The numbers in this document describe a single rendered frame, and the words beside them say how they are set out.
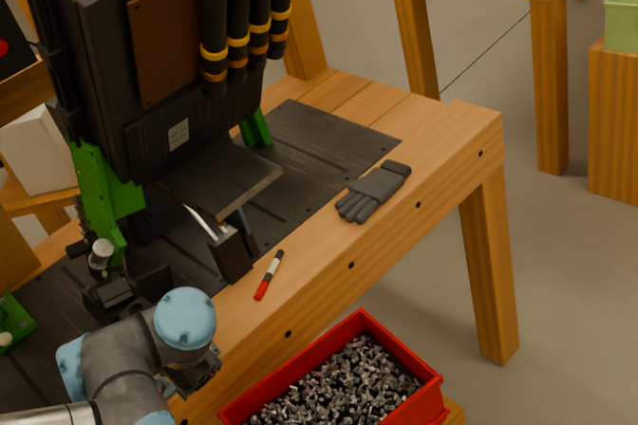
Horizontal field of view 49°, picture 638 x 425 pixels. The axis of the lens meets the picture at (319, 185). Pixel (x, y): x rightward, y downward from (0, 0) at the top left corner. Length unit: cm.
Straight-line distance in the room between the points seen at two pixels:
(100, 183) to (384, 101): 85
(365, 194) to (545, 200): 141
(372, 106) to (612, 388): 108
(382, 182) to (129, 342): 80
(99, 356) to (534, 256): 195
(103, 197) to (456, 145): 79
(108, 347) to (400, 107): 116
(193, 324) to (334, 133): 98
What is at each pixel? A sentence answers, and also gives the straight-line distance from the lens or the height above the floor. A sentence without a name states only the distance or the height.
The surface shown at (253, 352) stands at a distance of 137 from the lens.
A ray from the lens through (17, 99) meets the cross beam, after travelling 171.
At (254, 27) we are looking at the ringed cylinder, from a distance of 120.
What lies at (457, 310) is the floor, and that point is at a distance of 245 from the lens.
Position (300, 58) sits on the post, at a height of 96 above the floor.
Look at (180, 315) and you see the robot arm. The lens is 87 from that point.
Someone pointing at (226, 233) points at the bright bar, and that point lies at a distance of 139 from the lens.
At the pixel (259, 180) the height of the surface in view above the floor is 113.
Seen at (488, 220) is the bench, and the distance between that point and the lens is 185.
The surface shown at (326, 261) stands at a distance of 141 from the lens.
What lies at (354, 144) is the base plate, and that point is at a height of 90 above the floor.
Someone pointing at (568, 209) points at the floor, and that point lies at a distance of 278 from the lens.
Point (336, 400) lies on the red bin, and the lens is 121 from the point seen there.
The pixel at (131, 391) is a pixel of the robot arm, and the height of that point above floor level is 129.
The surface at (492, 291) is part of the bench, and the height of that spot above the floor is 34.
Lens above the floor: 187
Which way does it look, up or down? 37 degrees down
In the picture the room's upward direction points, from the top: 17 degrees counter-clockwise
